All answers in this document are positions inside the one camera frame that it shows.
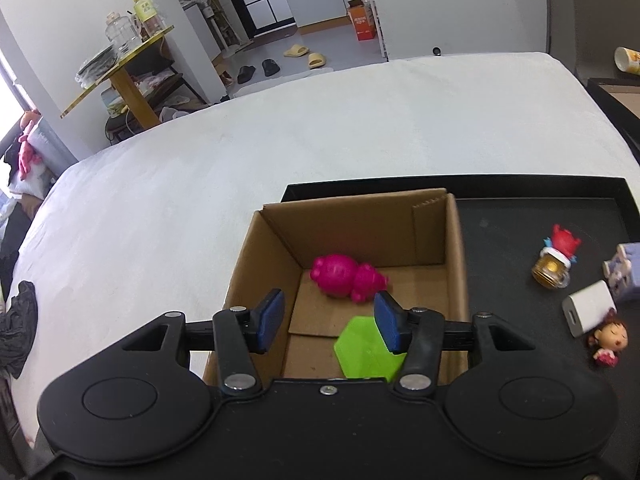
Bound pink dinosaur costume figurine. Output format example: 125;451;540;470
309;254;390;304

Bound brown cardboard box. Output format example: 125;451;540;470
226;188;470;385

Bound red figure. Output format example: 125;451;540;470
532;223;582;289

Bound white usb charger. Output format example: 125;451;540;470
561;281;617;338

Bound brown hair girl figurine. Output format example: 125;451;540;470
588;309;629;367

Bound lavender cube plug adapter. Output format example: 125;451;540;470
603;243;640;304

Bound green hexagonal cup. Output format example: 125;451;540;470
333;316;406;382

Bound black tray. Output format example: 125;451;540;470
278;173;640;441

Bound black slipper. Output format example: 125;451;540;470
262;58;281;77
236;65;256;84

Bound black cloth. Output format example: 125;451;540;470
0;281;38;379

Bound yellow slipper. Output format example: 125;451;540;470
308;52;326;70
283;44;309;58

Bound round yellow edged table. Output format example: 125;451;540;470
60;25;175;129

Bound orange carton box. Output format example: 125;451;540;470
347;0;376;41

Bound yellow label bottle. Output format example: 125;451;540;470
134;0;164;36

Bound glass jar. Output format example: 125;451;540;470
105;12;142;58

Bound stacked paper cups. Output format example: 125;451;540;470
614;47;640;75

